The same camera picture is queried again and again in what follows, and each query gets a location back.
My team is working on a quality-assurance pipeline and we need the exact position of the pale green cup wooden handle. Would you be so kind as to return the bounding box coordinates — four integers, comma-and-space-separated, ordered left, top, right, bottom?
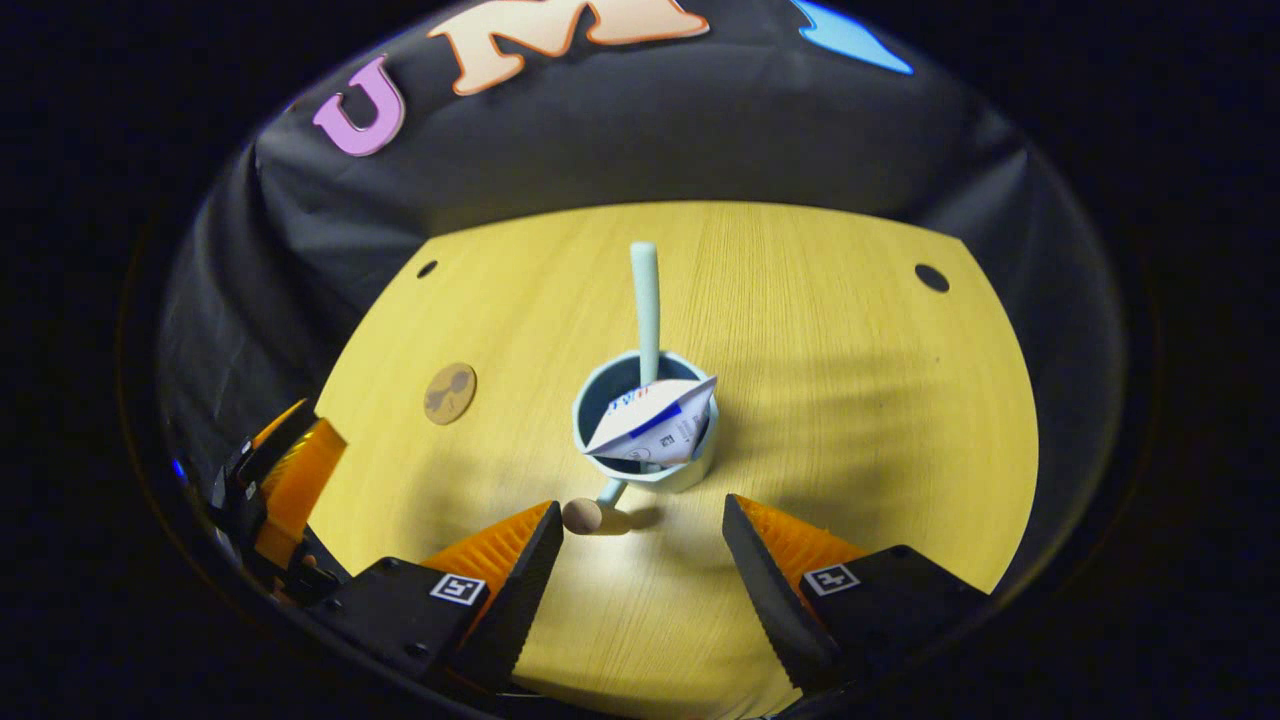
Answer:
562, 350, 721, 536

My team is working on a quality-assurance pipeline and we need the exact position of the white toothpaste tube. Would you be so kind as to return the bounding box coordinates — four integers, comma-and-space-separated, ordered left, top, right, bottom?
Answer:
584, 375, 719, 469

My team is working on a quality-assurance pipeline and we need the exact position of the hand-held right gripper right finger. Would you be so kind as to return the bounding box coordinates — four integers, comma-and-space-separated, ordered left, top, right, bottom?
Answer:
722, 493, 993, 696

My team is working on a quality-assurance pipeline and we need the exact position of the pale green toothbrush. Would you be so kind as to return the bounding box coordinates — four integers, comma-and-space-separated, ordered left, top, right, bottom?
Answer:
630, 242, 661, 386

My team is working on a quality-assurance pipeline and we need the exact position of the round brown coaster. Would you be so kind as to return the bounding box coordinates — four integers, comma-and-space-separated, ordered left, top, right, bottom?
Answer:
424, 362, 478, 426

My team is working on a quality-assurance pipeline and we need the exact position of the black backdrop cloth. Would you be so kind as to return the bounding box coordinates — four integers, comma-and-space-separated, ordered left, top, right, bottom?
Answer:
155, 0, 1131, 601

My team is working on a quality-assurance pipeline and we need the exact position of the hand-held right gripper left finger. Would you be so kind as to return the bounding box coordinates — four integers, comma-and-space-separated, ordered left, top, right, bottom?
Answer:
305, 500, 566, 696

